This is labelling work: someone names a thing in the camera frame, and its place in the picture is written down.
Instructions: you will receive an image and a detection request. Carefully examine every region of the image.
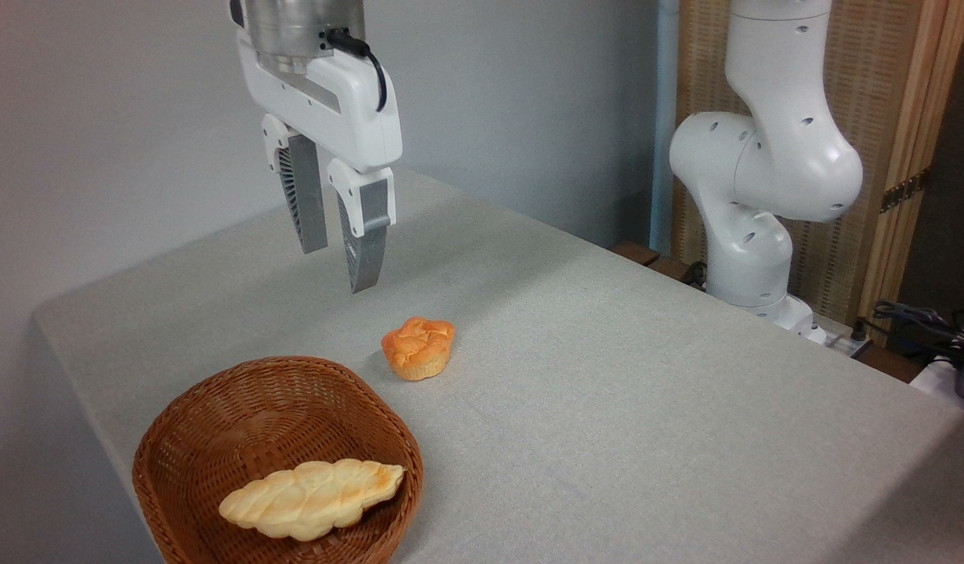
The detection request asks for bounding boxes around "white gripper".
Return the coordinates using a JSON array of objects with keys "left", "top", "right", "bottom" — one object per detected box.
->
[{"left": 237, "top": 34, "right": 404, "bottom": 295}]

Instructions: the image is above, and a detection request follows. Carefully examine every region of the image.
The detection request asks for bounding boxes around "round orange bread bun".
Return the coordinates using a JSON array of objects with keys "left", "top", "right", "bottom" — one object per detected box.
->
[{"left": 381, "top": 316, "right": 457, "bottom": 382}]

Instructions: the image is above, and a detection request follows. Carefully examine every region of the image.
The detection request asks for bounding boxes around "long braided pale bread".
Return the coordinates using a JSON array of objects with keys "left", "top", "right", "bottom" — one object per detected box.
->
[{"left": 218, "top": 459, "right": 406, "bottom": 543}]

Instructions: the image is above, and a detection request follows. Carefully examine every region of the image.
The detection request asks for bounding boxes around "brown wicker basket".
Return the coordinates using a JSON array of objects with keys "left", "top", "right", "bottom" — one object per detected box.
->
[{"left": 132, "top": 356, "right": 425, "bottom": 564}]

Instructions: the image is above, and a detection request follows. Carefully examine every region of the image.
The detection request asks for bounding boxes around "brown wooden board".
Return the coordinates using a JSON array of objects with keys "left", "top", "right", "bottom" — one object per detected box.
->
[{"left": 607, "top": 241, "right": 710, "bottom": 292}]

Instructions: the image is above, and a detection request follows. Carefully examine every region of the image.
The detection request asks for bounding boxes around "light blue vertical pipe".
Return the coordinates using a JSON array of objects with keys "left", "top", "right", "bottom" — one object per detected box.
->
[{"left": 648, "top": 0, "right": 681, "bottom": 256}]

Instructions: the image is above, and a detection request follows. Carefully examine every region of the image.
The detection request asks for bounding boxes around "grey tablecloth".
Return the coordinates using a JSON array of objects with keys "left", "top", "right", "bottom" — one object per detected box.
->
[{"left": 34, "top": 168, "right": 964, "bottom": 564}]

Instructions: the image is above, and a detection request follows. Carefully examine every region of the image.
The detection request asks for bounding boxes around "white power strip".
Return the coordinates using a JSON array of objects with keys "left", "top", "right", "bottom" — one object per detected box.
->
[{"left": 821, "top": 325, "right": 875, "bottom": 358}]

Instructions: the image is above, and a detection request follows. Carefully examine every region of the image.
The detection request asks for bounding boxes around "wooden bamboo folding screen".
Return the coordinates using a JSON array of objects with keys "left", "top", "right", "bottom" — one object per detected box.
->
[{"left": 670, "top": 0, "right": 964, "bottom": 345}]

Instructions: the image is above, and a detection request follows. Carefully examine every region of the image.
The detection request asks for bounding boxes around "brass screen hinge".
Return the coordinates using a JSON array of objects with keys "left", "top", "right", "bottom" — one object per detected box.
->
[{"left": 880, "top": 168, "right": 932, "bottom": 214}]

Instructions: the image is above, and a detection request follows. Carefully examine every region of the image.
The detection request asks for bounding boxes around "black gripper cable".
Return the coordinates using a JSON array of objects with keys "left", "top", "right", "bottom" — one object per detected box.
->
[{"left": 325, "top": 28, "right": 390, "bottom": 113}]

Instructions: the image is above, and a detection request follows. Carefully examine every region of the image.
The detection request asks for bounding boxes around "bundle of dark cables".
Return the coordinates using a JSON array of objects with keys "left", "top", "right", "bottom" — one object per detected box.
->
[{"left": 872, "top": 300, "right": 964, "bottom": 371}]

